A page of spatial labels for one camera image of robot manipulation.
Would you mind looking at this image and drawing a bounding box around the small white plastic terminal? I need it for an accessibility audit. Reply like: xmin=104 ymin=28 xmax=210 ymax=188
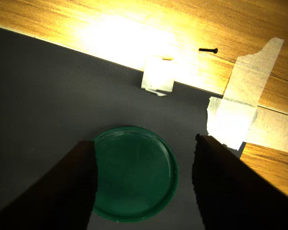
xmin=141 ymin=56 xmax=175 ymax=96

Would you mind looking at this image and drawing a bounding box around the round green lid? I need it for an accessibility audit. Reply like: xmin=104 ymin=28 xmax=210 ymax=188
xmin=92 ymin=126 xmax=179 ymax=222

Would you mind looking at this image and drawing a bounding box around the white tape strip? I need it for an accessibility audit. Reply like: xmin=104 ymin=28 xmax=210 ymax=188
xmin=206 ymin=37 xmax=284 ymax=151
xmin=207 ymin=97 xmax=288 ymax=155

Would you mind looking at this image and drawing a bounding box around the dark grey mat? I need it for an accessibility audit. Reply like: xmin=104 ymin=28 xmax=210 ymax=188
xmin=0 ymin=25 xmax=247 ymax=230

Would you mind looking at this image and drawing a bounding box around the small black screw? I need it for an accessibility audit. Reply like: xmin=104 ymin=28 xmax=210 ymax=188
xmin=198 ymin=47 xmax=218 ymax=54

